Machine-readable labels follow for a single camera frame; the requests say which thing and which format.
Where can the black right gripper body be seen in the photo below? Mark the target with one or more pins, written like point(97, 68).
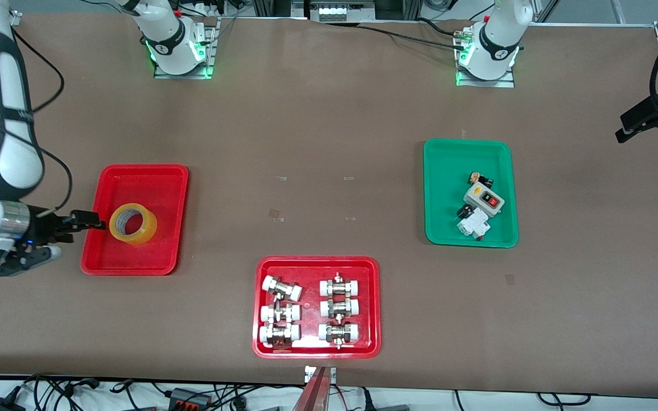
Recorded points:
point(41, 226)

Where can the yellow packing tape roll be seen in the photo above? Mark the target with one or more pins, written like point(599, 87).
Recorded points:
point(133, 231)

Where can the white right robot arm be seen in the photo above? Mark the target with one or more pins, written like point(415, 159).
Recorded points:
point(3, 160)

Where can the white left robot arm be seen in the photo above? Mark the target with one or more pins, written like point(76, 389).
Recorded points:
point(494, 40)

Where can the red plastic tray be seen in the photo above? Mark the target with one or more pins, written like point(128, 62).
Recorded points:
point(312, 268)
point(135, 188)

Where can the green plastic tray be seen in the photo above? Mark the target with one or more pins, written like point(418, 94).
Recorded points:
point(449, 222)

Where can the black power adapter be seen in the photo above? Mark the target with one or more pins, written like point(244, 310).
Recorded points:
point(3, 404)

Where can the white circuit breaker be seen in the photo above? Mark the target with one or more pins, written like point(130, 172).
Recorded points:
point(474, 225)

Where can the round black buzzer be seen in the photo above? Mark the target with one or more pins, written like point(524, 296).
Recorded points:
point(464, 212)

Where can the black connector box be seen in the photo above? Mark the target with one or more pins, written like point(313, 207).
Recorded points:
point(191, 398)

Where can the white metal pipe fitting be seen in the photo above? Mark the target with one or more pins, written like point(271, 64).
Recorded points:
point(339, 287)
point(339, 308)
point(338, 333)
point(281, 288)
point(280, 313)
point(279, 334)

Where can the white power strip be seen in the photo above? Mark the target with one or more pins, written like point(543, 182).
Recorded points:
point(340, 10)

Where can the black push button switch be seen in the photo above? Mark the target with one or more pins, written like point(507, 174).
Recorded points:
point(480, 179)

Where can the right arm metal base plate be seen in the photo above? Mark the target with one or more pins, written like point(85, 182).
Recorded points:
point(183, 74)

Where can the grey on-off switch box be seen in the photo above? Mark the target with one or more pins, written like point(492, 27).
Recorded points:
point(483, 200)

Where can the silver post bracket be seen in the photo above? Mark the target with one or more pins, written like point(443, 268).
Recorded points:
point(308, 374)

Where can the red metal camera post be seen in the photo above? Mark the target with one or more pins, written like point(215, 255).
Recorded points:
point(313, 394)

